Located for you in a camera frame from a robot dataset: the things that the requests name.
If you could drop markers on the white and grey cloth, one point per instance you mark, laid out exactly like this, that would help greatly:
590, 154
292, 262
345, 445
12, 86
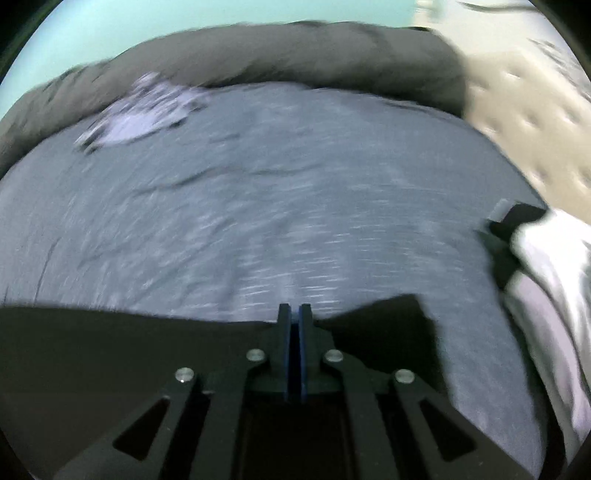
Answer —
545, 277

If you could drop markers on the cream tufted headboard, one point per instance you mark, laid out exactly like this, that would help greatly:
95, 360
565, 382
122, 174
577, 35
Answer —
531, 115

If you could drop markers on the bed with blue patterned sheet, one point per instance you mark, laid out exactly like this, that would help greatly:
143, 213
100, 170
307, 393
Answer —
277, 184

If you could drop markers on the grey rolled duvet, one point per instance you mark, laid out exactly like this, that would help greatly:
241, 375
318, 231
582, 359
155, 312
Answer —
277, 55

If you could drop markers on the light purple crumpled cloth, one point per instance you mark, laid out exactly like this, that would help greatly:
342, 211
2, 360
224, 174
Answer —
138, 115

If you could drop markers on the black sweater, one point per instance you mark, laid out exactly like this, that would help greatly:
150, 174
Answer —
92, 360

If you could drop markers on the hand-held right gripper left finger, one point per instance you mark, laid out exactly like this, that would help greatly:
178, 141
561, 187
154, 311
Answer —
289, 350

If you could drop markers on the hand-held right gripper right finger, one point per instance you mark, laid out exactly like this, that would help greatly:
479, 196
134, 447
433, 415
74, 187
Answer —
304, 350

